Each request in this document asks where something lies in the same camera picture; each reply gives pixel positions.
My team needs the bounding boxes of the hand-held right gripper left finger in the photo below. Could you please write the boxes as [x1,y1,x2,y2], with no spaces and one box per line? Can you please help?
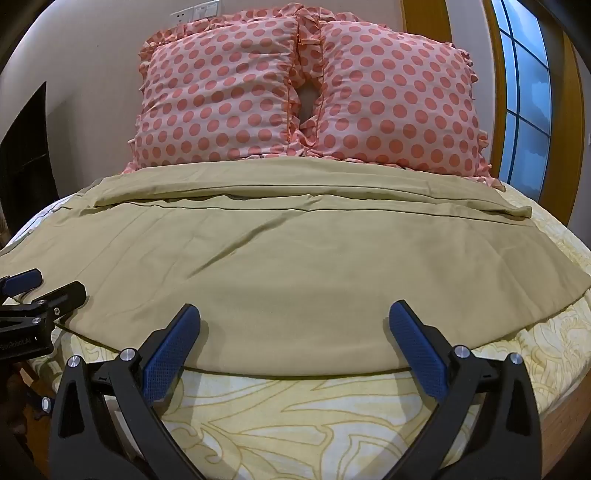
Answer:
[48,303,206,480]

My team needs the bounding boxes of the olive green blanket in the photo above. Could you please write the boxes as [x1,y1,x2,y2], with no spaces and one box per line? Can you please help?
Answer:
[0,159,591,377]

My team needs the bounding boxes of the yellow wooden window frame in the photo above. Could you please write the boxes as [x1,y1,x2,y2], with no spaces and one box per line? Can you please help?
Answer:
[401,0,583,219]

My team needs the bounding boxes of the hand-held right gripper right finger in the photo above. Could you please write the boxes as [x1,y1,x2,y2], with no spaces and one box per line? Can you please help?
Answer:
[388,300,544,480]

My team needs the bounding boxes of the yellow floral bed sheet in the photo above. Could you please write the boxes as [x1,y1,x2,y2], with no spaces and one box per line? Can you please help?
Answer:
[0,178,591,480]

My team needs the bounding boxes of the pink polka dot pillow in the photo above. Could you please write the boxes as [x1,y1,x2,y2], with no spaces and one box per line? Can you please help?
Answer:
[287,4,505,191]
[124,15,306,175]

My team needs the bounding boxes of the wooden bed frame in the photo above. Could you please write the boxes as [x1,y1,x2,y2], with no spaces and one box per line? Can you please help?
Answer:
[538,378,591,480]

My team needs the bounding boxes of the dark wooden cabinet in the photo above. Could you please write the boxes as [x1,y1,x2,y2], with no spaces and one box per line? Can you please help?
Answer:
[0,80,59,237]

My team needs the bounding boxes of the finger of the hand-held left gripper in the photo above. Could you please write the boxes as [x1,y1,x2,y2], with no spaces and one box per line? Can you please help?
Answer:
[0,269,44,298]
[25,281,88,321]

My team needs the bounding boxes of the glass window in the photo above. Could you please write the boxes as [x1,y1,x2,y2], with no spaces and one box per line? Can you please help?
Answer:
[489,0,555,205]

